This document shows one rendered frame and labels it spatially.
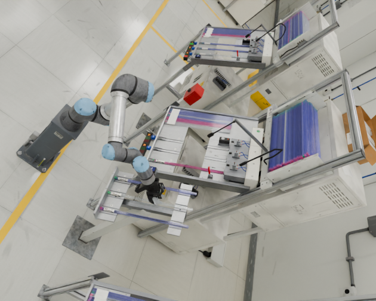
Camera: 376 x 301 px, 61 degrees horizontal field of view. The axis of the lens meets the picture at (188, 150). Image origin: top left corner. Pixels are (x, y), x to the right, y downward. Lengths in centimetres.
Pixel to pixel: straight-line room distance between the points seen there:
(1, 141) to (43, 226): 68
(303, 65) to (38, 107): 231
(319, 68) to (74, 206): 240
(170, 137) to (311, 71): 151
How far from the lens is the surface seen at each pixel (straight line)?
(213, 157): 222
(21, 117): 277
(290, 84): 326
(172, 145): 229
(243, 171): 208
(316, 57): 313
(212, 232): 259
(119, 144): 162
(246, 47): 342
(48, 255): 250
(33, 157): 261
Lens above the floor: 231
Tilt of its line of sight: 39 degrees down
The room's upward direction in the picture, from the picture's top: 61 degrees clockwise
